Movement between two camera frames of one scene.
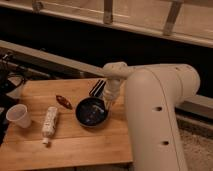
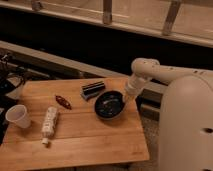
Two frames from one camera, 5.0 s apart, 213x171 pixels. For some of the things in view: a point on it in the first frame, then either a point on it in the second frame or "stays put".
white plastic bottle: (49, 125) stays put
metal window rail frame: (185, 20) stays put
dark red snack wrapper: (64, 101) stays put
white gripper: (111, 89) -> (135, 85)
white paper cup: (18, 114) stays put
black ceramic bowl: (91, 111) -> (109, 105)
